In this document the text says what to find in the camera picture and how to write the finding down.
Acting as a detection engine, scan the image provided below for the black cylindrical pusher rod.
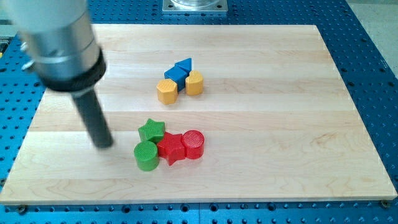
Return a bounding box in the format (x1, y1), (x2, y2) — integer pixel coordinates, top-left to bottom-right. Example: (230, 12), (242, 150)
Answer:
(72, 89), (113, 149)

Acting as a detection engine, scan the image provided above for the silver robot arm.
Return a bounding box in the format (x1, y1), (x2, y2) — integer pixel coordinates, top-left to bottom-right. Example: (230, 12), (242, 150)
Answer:
(2, 0), (113, 149)

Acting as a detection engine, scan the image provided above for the green star block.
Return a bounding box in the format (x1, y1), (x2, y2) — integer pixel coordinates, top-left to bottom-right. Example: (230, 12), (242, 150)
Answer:
(138, 118), (165, 144)

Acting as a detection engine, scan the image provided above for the green cylinder block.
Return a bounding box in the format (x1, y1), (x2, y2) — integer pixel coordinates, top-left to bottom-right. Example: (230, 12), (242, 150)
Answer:
(133, 141), (159, 171)

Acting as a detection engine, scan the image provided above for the yellow hexagon block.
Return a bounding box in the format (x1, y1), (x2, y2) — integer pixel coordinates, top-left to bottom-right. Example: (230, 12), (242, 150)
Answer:
(156, 79), (178, 105)

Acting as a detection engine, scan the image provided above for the blue cube block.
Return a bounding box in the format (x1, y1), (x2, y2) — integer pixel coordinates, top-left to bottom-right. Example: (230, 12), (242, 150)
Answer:
(164, 66), (188, 91)

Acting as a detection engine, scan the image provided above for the red star block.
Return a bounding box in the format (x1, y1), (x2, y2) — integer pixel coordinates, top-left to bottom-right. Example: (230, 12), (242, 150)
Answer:
(157, 132), (185, 166)

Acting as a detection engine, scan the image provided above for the blue triangle block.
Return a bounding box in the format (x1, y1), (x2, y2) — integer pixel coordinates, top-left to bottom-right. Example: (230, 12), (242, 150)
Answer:
(175, 58), (192, 74)

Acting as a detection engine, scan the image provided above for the yellow heart block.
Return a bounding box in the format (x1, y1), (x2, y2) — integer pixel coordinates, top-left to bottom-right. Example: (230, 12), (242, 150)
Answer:
(185, 70), (204, 96)

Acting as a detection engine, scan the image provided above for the red cylinder block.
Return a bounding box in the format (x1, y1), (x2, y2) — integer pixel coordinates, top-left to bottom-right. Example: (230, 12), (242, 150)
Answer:
(182, 130), (205, 159)

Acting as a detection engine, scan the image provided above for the wooden board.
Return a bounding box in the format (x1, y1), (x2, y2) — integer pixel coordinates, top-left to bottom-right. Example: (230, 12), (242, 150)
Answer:
(1, 24), (397, 205)

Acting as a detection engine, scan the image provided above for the blue perforated table plate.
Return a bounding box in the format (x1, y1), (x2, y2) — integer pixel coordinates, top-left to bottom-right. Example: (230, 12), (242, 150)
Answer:
(1, 1), (397, 223)

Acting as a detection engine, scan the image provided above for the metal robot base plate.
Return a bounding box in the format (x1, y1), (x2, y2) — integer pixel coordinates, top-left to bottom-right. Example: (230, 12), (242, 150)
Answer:
(162, 0), (228, 13)

